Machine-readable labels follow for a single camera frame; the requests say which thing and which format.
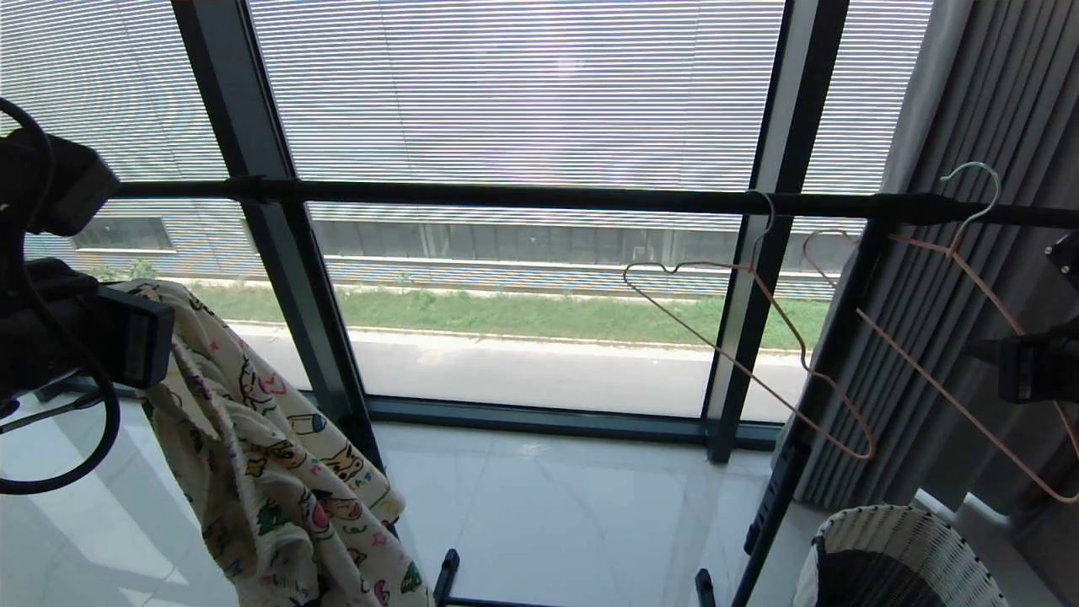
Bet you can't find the black clothes rack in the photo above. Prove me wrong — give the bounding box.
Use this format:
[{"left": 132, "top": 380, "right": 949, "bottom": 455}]
[{"left": 110, "top": 175, "right": 1079, "bottom": 607}]

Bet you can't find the beige curtain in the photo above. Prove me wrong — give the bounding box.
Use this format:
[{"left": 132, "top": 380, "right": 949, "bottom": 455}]
[{"left": 776, "top": 0, "right": 1079, "bottom": 607}]

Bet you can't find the white laundry basket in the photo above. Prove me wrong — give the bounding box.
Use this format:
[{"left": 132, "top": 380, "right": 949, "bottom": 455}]
[{"left": 792, "top": 504, "right": 1010, "bottom": 607}]

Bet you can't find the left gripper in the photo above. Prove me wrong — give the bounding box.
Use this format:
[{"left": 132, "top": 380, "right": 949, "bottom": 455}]
[{"left": 0, "top": 257, "right": 175, "bottom": 406}]

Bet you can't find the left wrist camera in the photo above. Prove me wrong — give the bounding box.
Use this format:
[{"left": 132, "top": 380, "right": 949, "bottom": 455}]
[{"left": 0, "top": 131, "right": 121, "bottom": 237}]

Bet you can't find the pink clothes hanger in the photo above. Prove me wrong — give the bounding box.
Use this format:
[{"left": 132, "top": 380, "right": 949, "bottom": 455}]
[
  {"left": 624, "top": 192, "right": 878, "bottom": 460},
  {"left": 803, "top": 162, "right": 1079, "bottom": 504}
]

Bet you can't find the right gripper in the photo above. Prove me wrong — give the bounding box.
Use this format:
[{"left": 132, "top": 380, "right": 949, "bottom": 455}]
[{"left": 997, "top": 319, "right": 1079, "bottom": 404}]

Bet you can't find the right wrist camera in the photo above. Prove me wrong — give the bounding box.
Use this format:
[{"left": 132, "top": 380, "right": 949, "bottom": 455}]
[{"left": 1045, "top": 232, "right": 1079, "bottom": 283}]

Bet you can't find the window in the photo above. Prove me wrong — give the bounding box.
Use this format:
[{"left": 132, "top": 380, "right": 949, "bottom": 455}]
[{"left": 0, "top": 0, "right": 937, "bottom": 465}]

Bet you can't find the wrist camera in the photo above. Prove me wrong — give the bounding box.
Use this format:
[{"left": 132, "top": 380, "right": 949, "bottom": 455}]
[
  {"left": 1045, "top": 232, "right": 1079, "bottom": 283},
  {"left": 0, "top": 131, "right": 121, "bottom": 237}
]

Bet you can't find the cream printed garment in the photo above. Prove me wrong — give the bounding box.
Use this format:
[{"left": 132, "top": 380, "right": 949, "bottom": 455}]
[{"left": 110, "top": 280, "right": 435, "bottom": 607}]

